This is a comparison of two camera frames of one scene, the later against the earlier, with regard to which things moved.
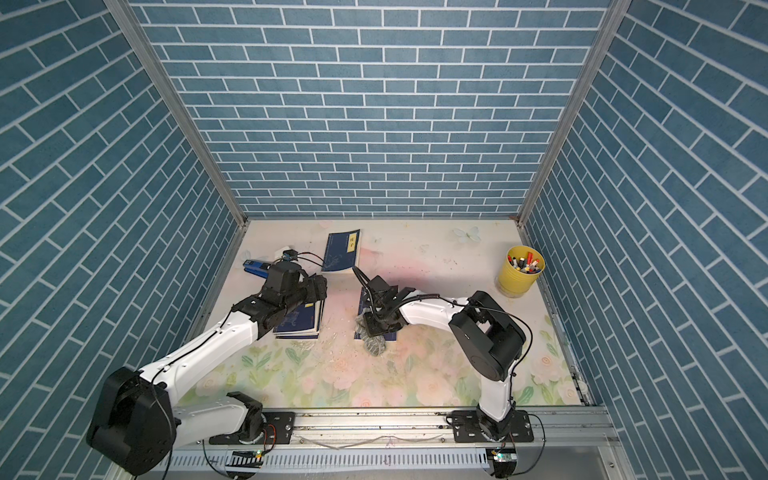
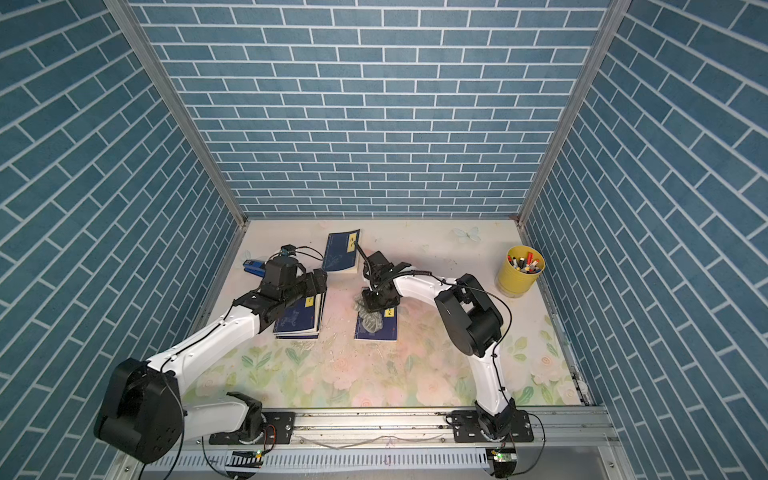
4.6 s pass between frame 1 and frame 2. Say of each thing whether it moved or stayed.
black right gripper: moved
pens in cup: stayed
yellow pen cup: stayed
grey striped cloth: moved
